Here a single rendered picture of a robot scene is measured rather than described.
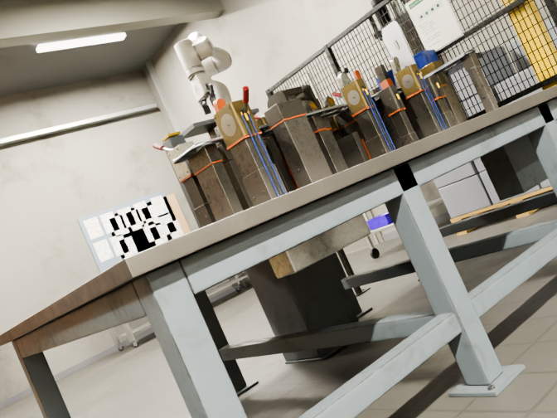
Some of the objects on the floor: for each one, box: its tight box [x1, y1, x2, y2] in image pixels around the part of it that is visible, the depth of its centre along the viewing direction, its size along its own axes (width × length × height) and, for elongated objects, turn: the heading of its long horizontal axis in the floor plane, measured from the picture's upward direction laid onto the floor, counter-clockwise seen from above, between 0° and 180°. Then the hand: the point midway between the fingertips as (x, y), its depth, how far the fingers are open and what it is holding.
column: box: [245, 255, 359, 364], centre depth 288 cm, size 31×31×66 cm
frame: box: [12, 97, 557, 418], centre depth 247 cm, size 256×161×66 cm, turn 41°
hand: (210, 108), depth 253 cm, fingers open, 8 cm apart
